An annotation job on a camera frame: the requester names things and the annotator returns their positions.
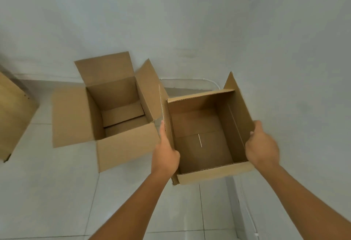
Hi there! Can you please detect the person's left hand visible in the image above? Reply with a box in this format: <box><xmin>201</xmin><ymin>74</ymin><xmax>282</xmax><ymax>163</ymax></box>
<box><xmin>151</xmin><ymin>120</ymin><xmax>180</xmax><ymax>175</ymax></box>

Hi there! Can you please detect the person's right hand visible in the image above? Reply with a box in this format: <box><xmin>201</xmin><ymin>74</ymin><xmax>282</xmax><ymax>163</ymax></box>
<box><xmin>245</xmin><ymin>120</ymin><xmax>280</xmax><ymax>169</ymax></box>

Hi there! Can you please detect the cardboard box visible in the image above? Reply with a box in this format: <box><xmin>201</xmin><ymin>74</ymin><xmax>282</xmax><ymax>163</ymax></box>
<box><xmin>52</xmin><ymin>51</ymin><xmax>169</xmax><ymax>173</ymax></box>
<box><xmin>158</xmin><ymin>72</ymin><xmax>255</xmax><ymax>185</ymax></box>

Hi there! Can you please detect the person's left forearm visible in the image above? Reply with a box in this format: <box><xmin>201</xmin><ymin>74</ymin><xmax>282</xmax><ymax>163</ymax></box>
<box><xmin>89</xmin><ymin>165</ymin><xmax>172</xmax><ymax>240</ymax></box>

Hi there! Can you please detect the person's right forearm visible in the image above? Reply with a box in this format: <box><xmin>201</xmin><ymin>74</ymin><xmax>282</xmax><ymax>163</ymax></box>
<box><xmin>258</xmin><ymin>160</ymin><xmax>351</xmax><ymax>240</ymax></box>

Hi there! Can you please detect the wooden furniture panel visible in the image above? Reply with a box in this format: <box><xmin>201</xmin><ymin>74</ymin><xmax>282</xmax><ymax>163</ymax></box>
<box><xmin>0</xmin><ymin>70</ymin><xmax>39</xmax><ymax>163</ymax></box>

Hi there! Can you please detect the white cable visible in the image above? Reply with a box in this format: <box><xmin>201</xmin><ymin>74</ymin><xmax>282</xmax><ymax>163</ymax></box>
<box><xmin>160</xmin><ymin>77</ymin><xmax>224</xmax><ymax>91</ymax></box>

